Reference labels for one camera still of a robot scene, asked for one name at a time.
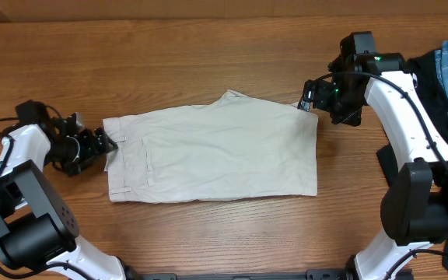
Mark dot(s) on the beige shorts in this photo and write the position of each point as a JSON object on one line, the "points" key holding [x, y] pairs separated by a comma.
{"points": [[237, 147]]}

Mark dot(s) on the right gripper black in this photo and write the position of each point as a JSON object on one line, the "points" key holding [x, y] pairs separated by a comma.
{"points": [[351, 117]]}

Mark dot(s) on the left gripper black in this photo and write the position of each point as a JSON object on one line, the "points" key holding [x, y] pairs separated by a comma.
{"points": [[92, 149]]}

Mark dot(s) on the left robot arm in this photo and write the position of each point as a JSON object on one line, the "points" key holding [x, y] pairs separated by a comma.
{"points": [[38, 231]]}

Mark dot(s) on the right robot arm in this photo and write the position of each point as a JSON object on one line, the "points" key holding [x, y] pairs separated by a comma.
{"points": [[414, 210]]}

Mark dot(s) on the black shirt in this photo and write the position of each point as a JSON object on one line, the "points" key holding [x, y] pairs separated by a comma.
{"points": [[433, 97]]}

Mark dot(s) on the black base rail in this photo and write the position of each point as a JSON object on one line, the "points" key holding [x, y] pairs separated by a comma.
{"points": [[247, 276]]}

